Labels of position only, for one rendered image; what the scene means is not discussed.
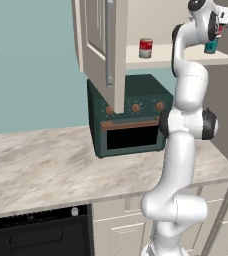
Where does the cream drawer front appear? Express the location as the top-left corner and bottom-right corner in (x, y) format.
(189, 181), (228, 204)

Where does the cream wall cabinet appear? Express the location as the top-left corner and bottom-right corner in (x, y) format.
(125, 0), (228, 71)

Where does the black dishwasher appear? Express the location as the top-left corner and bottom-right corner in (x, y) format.
(0, 204), (94, 256)

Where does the copper toaster oven handle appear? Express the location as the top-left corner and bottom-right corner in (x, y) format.
(100, 119), (161, 131)

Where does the grey cabinet door handle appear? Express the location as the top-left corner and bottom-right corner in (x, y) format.
(104, 0), (116, 86)

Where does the toaster oven glass door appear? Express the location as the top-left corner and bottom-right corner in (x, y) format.
(100, 119), (166, 154)

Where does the dark green toaster oven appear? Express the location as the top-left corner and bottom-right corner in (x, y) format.
(86, 73), (175, 159)

